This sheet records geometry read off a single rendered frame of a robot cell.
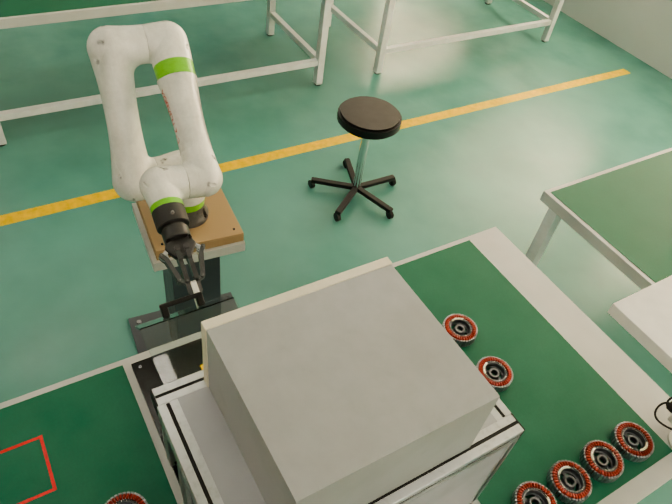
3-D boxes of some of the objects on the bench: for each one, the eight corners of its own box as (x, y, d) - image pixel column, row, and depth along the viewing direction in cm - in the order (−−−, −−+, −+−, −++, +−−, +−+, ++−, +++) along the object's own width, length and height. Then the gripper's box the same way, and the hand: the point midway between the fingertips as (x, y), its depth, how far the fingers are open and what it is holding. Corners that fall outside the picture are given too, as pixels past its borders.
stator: (480, 345, 193) (483, 338, 191) (448, 349, 191) (451, 342, 188) (467, 317, 201) (470, 310, 198) (435, 321, 198) (438, 314, 195)
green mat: (329, 290, 202) (329, 290, 202) (469, 240, 228) (469, 239, 228) (518, 557, 149) (518, 556, 149) (672, 451, 175) (673, 451, 175)
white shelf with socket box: (545, 400, 182) (612, 303, 150) (625, 356, 198) (702, 259, 166) (636, 505, 162) (736, 418, 130) (717, 446, 178) (825, 356, 146)
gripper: (196, 229, 174) (222, 304, 166) (150, 240, 168) (175, 317, 161) (198, 217, 167) (226, 294, 160) (150, 227, 162) (176, 307, 154)
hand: (196, 294), depth 161 cm, fingers closed
